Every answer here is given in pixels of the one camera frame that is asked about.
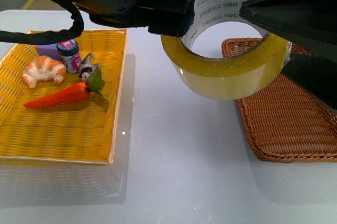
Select toy croissant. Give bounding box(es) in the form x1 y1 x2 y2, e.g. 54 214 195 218
22 55 66 88

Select yellow woven basket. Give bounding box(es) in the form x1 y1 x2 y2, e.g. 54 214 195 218
1 29 128 165

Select orange toy carrot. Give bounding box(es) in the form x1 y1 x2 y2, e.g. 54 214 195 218
23 70 105 109

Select purple foam block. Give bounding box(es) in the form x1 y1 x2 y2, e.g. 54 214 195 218
35 44 63 62

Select small jar with pink label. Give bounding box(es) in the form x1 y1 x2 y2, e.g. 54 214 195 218
56 39 82 73

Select clear packing tape roll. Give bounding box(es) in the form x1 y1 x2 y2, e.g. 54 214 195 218
161 0 292 100

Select black sleeved cable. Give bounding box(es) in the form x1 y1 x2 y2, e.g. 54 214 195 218
0 3 85 45

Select panda figurine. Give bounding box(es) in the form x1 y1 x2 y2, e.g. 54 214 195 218
79 53 101 83

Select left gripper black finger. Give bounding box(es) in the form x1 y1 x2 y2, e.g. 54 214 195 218
238 0 337 62

